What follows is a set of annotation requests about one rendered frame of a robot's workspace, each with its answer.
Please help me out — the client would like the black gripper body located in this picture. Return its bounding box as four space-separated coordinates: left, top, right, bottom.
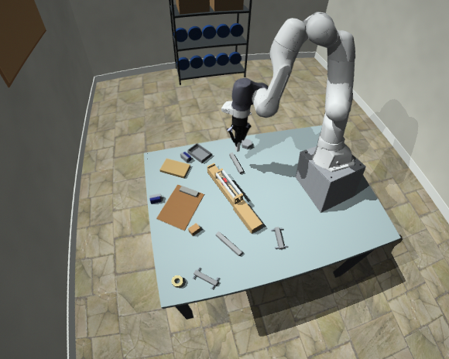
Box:
231 115 248 131

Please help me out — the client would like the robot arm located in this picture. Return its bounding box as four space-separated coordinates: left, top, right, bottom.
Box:
221 12 355 172

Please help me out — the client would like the tan flat board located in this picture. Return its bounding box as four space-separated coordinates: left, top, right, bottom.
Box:
159 159 190 178

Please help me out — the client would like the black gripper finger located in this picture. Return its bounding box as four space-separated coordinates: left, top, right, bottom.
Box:
227 125 240 152
238 123 251 151

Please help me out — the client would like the brown clipboard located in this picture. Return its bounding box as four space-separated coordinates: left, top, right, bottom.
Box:
156 184 204 231

